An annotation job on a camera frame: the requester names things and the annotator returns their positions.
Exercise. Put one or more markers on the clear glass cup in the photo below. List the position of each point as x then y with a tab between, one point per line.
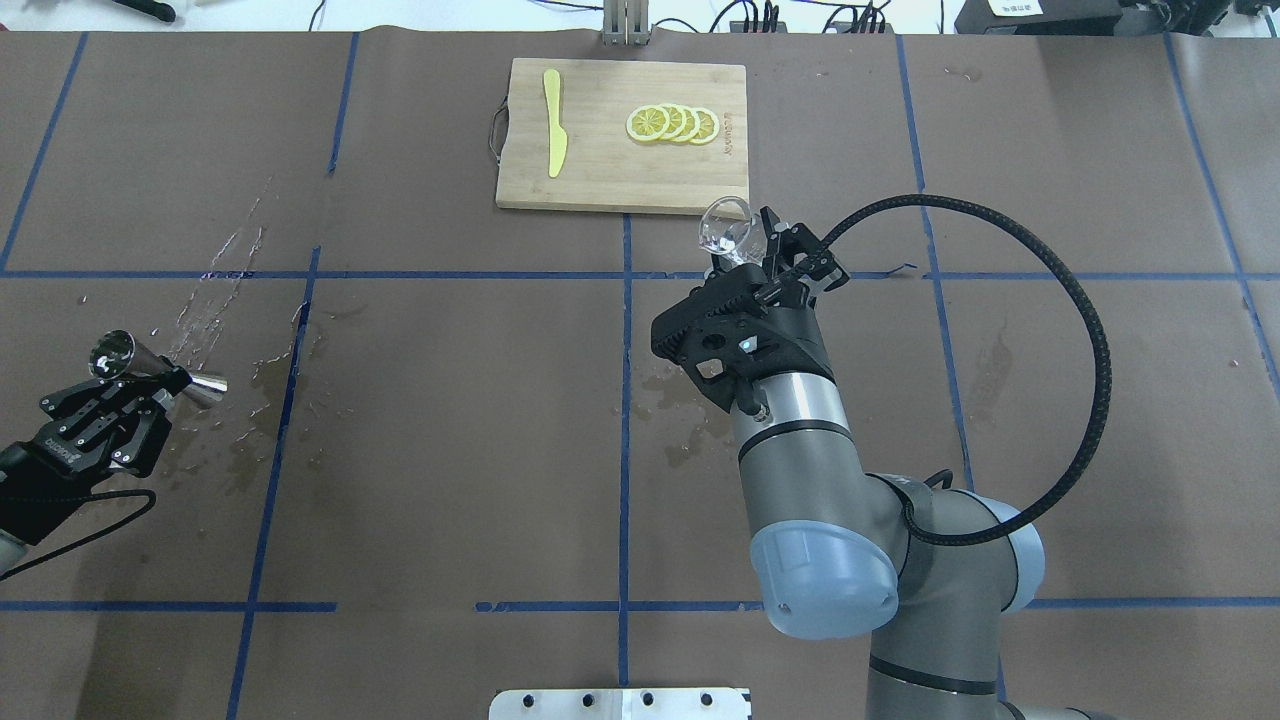
731	233

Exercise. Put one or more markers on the steel jigger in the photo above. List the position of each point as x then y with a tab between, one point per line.
119	356

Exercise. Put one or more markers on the lemon slice four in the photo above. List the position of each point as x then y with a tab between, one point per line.
707	128

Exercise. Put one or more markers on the lemon slice three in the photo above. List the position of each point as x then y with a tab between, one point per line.
693	125

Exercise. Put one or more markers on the lemon slice two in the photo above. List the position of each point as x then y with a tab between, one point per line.
676	121

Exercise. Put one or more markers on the lemon slice one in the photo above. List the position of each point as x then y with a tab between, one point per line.
649	123

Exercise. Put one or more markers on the bamboo cutting board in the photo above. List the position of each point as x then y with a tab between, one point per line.
605	170

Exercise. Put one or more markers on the yellow plastic knife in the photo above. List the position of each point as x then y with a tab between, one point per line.
558	140

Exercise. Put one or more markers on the black computer box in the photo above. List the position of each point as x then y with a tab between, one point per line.
1063	18

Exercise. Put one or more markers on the black purple tool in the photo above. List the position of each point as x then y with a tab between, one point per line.
158	10

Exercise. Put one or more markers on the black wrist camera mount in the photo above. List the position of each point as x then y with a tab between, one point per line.
703	334

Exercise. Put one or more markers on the aluminium frame post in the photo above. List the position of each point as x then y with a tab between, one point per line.
626	23

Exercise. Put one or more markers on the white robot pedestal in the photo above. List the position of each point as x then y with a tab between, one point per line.
623	703

